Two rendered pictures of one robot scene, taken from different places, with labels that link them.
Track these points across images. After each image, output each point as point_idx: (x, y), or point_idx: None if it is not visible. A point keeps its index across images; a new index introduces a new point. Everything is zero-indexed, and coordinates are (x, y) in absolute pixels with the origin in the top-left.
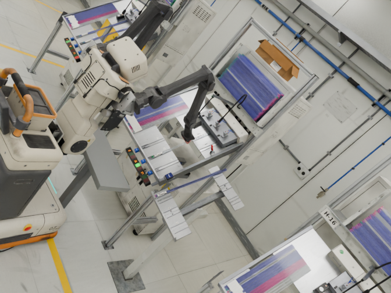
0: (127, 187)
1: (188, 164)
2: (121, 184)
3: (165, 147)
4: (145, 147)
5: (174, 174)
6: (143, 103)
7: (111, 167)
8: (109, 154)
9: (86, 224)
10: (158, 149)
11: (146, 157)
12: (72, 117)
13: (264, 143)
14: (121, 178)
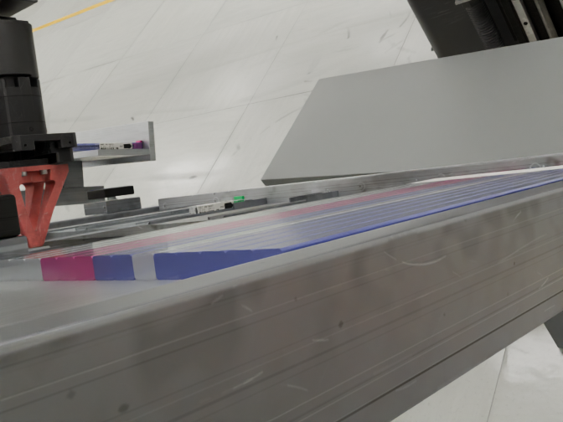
0: (271, 167)
1: None
2: (290, 148)
3: (186, 219)
4: (307, 195)
5: (90, 215)
6: None
7: (369, 132)
8: (432, 143)
9: (472, 419)
10: (226, 213)
11: (266, 186)
12: None
13: None
14: (309, 156)
